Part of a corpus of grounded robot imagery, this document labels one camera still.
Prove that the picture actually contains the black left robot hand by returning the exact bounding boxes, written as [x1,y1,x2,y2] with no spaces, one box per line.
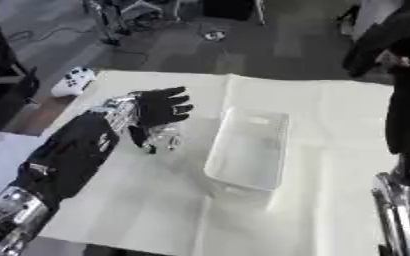
[126,85,197,155]

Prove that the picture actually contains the white plastic box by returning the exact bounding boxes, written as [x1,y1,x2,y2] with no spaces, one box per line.
[201,106,293,193]

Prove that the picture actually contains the clear plastic object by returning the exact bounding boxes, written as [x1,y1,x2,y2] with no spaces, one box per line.
[145,124,184,153]

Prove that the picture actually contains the white game controller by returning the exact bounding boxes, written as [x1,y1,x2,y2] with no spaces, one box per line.
[49,66,99,98]

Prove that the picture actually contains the small white floor device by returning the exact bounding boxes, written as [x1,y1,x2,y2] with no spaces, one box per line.
[203,30,228,42]

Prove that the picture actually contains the person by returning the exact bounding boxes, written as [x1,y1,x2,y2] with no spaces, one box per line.
[339,0,410,80]

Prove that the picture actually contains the black tripod stand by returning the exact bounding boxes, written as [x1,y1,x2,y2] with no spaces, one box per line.
[82,0,132,47]

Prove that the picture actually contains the black case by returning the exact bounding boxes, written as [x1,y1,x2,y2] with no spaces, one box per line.
[201,0,258,22]

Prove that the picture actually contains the black floor cable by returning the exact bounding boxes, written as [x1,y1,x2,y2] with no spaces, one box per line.
[5,25,95,44]

